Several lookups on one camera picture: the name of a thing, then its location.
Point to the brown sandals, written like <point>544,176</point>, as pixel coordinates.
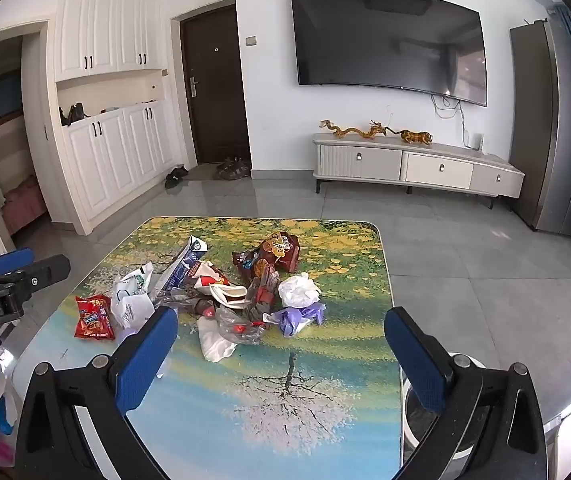
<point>233,169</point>

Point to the golden tiger ornament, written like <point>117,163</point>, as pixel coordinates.
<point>415,137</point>

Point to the pink bed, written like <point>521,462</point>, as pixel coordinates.
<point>25,205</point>

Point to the black shoes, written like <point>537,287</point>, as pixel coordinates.
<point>175,176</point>

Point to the black wall television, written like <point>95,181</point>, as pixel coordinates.
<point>390,40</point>

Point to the brown snack bag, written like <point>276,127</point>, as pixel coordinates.
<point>275,252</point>

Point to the landscape printed table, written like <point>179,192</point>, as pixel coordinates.
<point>275,395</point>

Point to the white red paper bag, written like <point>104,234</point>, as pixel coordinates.
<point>220,287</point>

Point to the bedroom window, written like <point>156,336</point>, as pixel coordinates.
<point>1,97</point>

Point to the dark bag on shelf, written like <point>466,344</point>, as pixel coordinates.
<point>73,114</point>

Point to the purple plastic bag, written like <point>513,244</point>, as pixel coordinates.
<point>293,317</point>

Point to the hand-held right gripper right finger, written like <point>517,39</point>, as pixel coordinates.
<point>415,360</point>

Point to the blue white wrapper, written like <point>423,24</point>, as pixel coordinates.
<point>185,265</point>

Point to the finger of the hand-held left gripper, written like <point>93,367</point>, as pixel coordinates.
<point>13,260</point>
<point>48,270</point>

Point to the golden dragon ornament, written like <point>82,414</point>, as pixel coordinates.
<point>353,131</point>

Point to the grey doormat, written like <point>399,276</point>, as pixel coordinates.
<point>203,172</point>

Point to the dark brown entrance door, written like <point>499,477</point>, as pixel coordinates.
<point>215,85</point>

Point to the red snack packet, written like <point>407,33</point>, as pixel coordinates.
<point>94,317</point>

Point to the white wall cabinet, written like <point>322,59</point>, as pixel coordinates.
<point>105,110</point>

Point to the white router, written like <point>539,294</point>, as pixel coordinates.
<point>477,141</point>

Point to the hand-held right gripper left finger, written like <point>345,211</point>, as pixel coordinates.
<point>143,357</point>

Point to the white green-print plastic bag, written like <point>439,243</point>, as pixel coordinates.
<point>130,295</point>

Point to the white television stand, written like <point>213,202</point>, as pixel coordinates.
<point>415,165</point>

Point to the grey refrigerator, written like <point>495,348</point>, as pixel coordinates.
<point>540,130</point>

